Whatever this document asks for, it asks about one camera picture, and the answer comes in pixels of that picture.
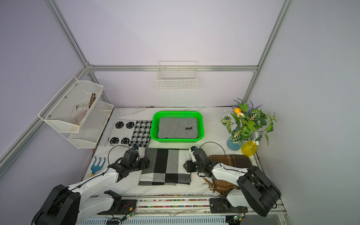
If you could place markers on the blue vase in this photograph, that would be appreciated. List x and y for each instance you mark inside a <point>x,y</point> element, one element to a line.
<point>234,146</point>

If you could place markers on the white wire wall basket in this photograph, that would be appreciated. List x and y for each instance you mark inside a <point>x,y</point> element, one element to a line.
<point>177,75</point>

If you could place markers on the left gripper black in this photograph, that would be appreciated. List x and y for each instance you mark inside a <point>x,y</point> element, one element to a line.
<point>144,164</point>

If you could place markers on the blue yellow garden rake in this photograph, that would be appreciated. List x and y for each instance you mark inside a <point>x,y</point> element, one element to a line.
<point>97,165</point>

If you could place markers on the artificial green leafy plant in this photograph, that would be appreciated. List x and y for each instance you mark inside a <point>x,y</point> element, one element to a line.
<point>246,120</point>

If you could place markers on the grey scarf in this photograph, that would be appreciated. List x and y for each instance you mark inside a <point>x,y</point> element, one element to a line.
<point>178,128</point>

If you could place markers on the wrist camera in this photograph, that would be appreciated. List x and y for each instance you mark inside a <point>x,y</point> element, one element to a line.
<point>135,147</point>
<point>191,152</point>

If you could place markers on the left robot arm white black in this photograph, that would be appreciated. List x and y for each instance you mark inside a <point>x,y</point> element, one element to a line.
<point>69,205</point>

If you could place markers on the white mesh lower shelf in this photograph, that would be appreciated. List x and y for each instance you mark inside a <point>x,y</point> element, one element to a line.
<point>93,127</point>

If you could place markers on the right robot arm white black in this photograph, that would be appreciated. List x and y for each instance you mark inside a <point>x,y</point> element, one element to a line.
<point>256,191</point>

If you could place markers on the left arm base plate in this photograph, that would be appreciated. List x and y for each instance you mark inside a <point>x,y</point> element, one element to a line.
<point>121,207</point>

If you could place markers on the green plastic basket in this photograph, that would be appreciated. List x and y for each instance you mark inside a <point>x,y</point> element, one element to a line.
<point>178,114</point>

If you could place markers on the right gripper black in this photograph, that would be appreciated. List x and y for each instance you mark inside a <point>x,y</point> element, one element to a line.
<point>190,168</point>

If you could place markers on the clear glove in shelf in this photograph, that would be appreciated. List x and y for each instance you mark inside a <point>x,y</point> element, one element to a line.
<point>79,112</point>

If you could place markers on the white cloth black discs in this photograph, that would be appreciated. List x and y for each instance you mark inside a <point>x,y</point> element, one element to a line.
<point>122,132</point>

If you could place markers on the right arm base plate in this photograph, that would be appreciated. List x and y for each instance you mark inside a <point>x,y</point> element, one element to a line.
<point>220,205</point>

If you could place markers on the houndstooth black white cloth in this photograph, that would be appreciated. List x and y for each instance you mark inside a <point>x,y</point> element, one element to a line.
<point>141,134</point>

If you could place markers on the yellow spray bottle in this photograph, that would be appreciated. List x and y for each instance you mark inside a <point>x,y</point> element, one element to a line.
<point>250,147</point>

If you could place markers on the black white checked scarf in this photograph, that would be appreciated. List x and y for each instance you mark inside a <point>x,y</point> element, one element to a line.
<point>166,168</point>

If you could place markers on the white mesh upper shelf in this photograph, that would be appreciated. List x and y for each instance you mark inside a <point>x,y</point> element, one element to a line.
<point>57,112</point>

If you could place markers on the white mesh shelf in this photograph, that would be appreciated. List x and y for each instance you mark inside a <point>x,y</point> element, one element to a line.
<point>93,127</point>
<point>57,112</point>

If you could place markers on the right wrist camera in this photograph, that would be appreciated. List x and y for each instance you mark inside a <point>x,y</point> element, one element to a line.
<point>191,152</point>

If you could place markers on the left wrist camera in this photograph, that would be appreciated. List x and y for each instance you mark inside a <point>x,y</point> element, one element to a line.
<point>135,147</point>

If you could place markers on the aluminium mounting rail frame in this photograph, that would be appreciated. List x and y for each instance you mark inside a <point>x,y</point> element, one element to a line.
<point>170,205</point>

